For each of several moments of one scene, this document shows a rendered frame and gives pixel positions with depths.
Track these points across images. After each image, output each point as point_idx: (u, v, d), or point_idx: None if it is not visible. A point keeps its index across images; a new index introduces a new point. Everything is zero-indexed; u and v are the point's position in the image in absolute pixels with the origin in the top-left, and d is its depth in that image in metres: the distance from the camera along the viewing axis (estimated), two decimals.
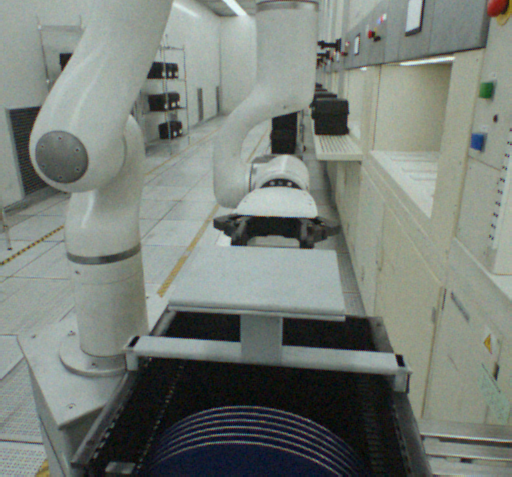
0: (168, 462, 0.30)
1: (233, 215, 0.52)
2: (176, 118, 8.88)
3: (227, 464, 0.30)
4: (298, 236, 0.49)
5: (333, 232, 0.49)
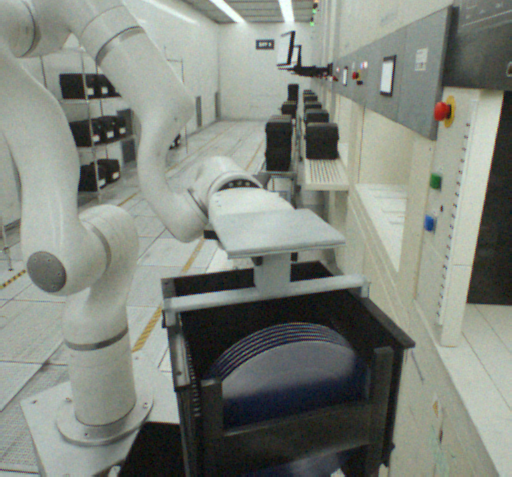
0: (235, 375, 0.40)
1: None
2: None
3: (278, 364, 0.41)
4: None
5: None
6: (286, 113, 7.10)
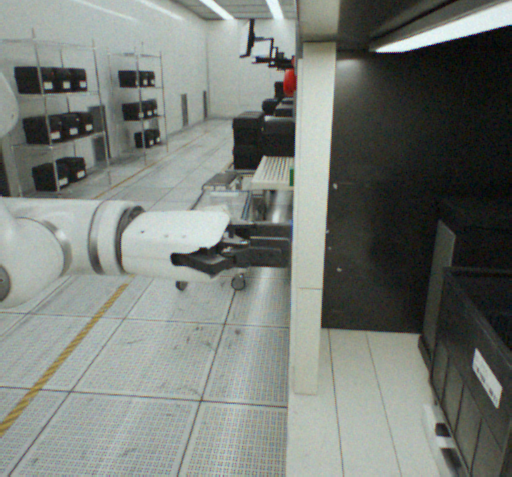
0: None
1: (197, 254, 0.41)
2: (156, 125, 8.77)
3: None
4: None
5: None
6: (267, 110, 6.88)
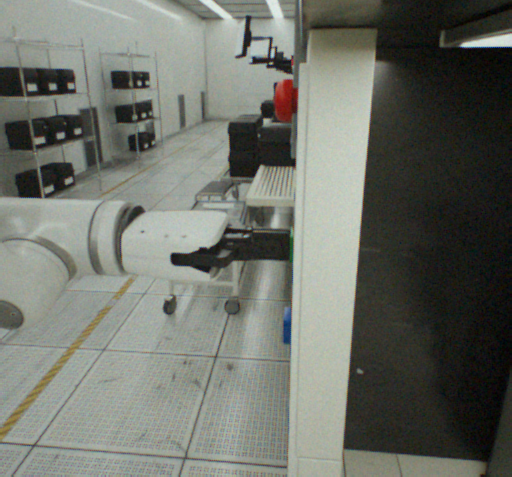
0: None
1: (202, 251, 0.42)
2: (152, 127, 8.51)
3: None
4: None
5: None
6: (266, 112, 6.62)
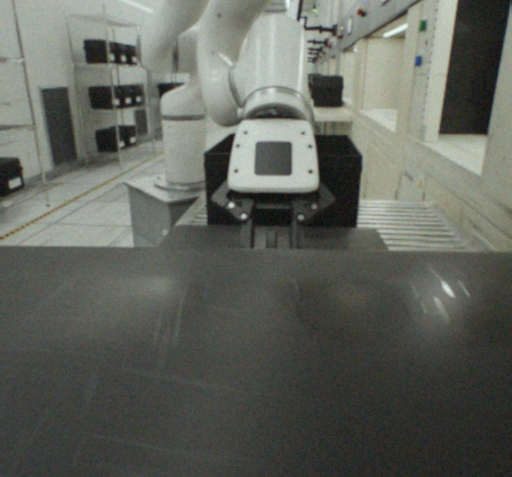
0: None
1: (316, 191, 0.49)
2: None
3: None
4: (253, 203, 0.47)
5: (220, 206, 0.47)
6: None
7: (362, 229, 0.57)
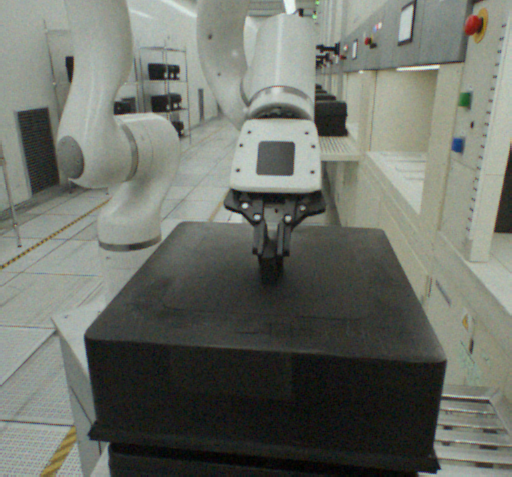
0: None
1: (312, 193, 0.48)
2: (177, 119, 8.99)
3: None
4: (262, 202, 0.47)
5: (233, 209, 0.47)
6: None
7: (368, 229, 0.56)
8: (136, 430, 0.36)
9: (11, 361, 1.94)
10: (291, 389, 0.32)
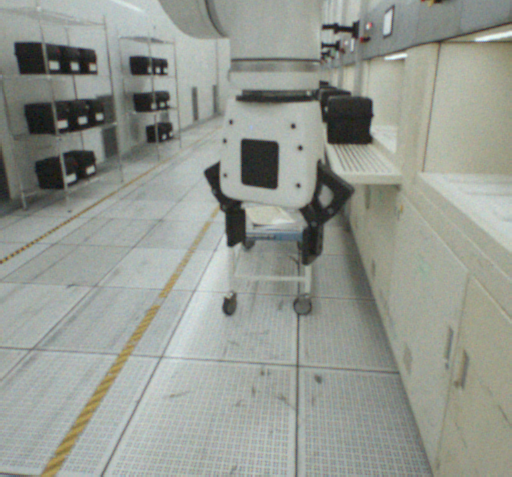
0: None
1: (329, 178, 0.40)
2: (167, 119, 8.14)
3: None
4: None
5: (210, 182, 0.47)
6: None
7: None
8: None
9: None
10: None
